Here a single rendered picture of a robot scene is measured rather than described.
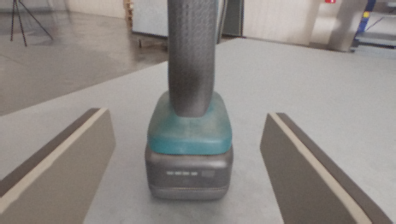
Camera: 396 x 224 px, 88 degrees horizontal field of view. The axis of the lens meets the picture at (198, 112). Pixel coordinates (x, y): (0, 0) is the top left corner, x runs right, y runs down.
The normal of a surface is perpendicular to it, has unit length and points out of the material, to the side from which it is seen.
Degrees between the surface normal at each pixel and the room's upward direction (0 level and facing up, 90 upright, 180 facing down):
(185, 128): 25
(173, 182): 90
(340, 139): 0
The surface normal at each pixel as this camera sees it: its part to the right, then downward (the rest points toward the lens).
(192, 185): 0.01, 0.50
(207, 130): 0.13, -0.61
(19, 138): 0.04, -0.87
